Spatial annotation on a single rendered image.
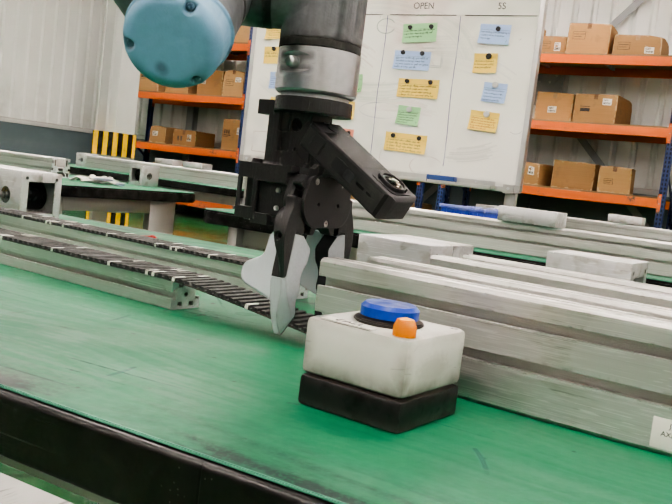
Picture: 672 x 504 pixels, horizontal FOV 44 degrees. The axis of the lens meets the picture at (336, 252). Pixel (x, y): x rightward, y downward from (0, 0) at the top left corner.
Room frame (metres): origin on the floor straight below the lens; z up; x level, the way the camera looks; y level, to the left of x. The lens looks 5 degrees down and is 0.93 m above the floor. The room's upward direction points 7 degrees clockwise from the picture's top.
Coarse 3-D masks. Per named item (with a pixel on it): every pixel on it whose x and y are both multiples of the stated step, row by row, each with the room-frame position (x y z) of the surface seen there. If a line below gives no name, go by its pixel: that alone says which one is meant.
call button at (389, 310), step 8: (368, 304) 0.55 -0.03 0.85; (376, 304) 0.54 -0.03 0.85; (384, 304) 0.55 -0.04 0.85; (392, 304) 0.55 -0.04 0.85; (400, 304) 0.55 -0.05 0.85; (408, 304) 0.56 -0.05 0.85; (360, 312) 0.55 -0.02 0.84; (368, 312) 0.54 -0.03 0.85; (376, 312) 0.54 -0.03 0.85; (384, 312) 0.54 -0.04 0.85; (392, 312) 0.54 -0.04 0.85; (400, 312) 0.54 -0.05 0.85; (408, 312) 0.54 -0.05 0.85; (416, 312) 0.55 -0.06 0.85; (392, 320) 0.54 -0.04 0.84; (416, 320) 0.55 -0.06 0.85
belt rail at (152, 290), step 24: (0, 240) 1.00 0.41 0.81; (24, 264) 0.97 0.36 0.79; (48, 264) 0.95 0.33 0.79; (72, 264) 0.92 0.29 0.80; (96, 264) 0.90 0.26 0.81; (96, 288) 0.89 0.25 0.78; (120, 288) 0.87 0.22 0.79; (144, 288) 0.86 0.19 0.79; (168, 288) 0.83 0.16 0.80; (192, 288) 0.85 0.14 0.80
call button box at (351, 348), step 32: (320, 320) 0.54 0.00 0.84; (352, 320) 0.55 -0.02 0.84; (384, 320) 0.54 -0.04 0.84; (320, 352) 0.54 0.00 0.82; (352, 352) 0.52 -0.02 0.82; (384, 352) 0.51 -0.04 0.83; (416, 352) 0.51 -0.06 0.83; (448, 352) 0.54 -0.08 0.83; (320, 384) 0.54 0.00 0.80; (352, 384) 0.52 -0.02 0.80; (384, 384) 0.51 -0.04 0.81; (416, 384) 0.51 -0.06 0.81; (448, 384) 0.55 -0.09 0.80; (352, 416) 0.52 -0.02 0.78; (384, 416) 0.51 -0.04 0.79; (416, 416) 0.52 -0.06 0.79
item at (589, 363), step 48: (336, 288) 0.68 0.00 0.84; (384, 288) 0.65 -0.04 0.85; (432, 288) 0.63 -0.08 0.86; (480, 288) 0.61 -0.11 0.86; (528, 288) 0.66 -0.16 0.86; (480, 336) 0.60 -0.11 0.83; (528, 336) 0.58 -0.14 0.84; (576, 336) 0.57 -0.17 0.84; (624, 336) 0.54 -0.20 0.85; (480, 384) 0.60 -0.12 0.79; (528, 384) 0.58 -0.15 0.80; (576, 384) 0.56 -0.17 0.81; (624, 384) 0.55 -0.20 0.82; (624, 432) 0.54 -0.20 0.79
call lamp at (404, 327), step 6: (402, 318) 0.51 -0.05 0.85; (408, 318) 0.51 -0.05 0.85; (396, 324) 0.51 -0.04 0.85; (402, 324) 0.51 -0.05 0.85; (408, 324) 0.51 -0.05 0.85; (414, 324) 0.51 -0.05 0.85; (396, 330) 0.51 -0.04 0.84; (402, 330) 0.51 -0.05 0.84; (408, 330) 0.51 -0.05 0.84; (414, 330) 0.51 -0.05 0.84; (396, 336) 0.51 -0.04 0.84; (402, 336) 0.51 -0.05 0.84; (408, 336) 0.51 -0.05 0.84; (414, 336) 0.51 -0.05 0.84
